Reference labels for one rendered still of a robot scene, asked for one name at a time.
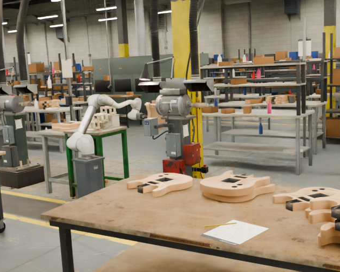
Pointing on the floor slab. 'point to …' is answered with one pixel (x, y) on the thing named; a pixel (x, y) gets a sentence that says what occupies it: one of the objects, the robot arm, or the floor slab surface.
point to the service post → (67, 63)
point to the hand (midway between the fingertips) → (154, 116)
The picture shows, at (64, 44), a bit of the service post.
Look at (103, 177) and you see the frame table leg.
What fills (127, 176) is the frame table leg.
